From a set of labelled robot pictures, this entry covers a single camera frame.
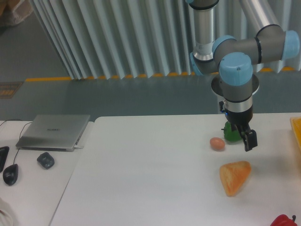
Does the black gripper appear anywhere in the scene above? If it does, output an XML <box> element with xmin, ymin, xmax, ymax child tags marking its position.
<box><xmin>219</xmin><ymin>100</ymin><xmax>258</xmax><ymax>152</ymax></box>

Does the brown egg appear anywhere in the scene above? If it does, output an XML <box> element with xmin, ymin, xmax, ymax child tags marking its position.
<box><xmin>210</xmin><ymin>137</ymin><xmax>225</xmax><ymax>150</ymax></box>

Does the triangular orange bread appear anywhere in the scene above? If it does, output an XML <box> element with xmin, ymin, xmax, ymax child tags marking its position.
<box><xmin>219</xmin><ymin>161</ymin><xmax>252</xmax><ymax>197</ymax></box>

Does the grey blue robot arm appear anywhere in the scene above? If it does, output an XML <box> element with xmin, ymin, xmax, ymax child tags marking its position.
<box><xmin>188</xmin><ymin>0</ymin><xmax>300</xmax><ymax>151</ymax></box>

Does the green bell pepper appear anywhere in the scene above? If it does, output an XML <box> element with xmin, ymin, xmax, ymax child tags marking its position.
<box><xmin>222</xmin><ymin>121</ymin><xmax>241</xmax><ymax>142</ymax></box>

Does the red bell pepper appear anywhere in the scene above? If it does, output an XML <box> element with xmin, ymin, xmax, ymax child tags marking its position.
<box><xmin>270</xmin><ymin>214</ymin><xmax>297</xmax><ymax>226</ymax></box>

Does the white folding partition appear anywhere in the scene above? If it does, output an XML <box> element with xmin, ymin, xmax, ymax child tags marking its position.
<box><xmin>31</xmin><ymin>0</ymin><xmax>301</xmax><ymax>80</ymax></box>

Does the silver laptop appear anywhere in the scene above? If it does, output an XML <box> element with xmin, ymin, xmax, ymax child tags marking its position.
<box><xmin>16</xmin><ymin>114</ymin><xmax>90</xmax><ymax>151</ymax></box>

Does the black earbuds case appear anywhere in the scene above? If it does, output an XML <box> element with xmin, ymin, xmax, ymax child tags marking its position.
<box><xmin>37</xmin><ymin>152</ymin><xmax>55</xmax><ymax>169</ymax></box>

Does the black computer mouse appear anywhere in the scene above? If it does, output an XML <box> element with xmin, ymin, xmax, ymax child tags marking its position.
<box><xmin>3</xmin><ymin>164</ymin><xmax>19</xmax><ymax>186</ymax></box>

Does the black flat device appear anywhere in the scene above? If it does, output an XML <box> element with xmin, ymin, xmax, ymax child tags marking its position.
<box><xmin>0</xmin><ymin>146</ymin><xmax>9</xmax><ymax>172</ymax></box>

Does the white cloth bag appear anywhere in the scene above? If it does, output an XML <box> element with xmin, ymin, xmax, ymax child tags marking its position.
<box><xmin>0</xmin><ymin>199</ymin><xmax>17</xmax><ymax>226</ymax></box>

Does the black mouse cable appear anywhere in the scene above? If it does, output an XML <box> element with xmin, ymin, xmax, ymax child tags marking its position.
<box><xmin>0</xmin><ymin>119</ymin><xmax>32</xmax><ymax>165</ymax></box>

